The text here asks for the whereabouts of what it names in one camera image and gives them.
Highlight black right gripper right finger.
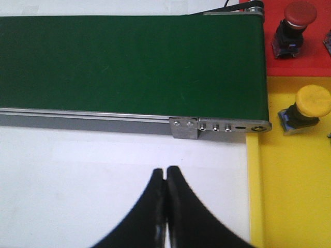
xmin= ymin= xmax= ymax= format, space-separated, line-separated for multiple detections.
xmin=166 ymin=166 xmax=252 ymax=247

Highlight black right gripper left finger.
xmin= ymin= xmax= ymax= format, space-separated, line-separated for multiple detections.
xmin=93 ymin=168 xmax=166 ymax=248

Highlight yellow mushroom push button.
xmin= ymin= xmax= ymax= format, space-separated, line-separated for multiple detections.
xmin=278 ymin=84 xmax=330 ymax=135

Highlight red mushroom push button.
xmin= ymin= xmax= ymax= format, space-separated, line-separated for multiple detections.
xmin=323 ymin=30 xmax=331 ymax=55
xmin=272 ymin=1 xmax=317 ymax=59

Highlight yellow plastic tray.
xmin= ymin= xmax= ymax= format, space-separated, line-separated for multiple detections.
xmin=246 ymin=76 xmax=330 ymax=247

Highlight red plastic tray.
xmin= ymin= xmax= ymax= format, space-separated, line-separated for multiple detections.
xmin=263 ymin=1 xmax=330 ymax=77

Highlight aluminium conveyor frame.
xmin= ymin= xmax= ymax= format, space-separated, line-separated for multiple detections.
xmin=0 ymin=0 xmax=273 ymax=142

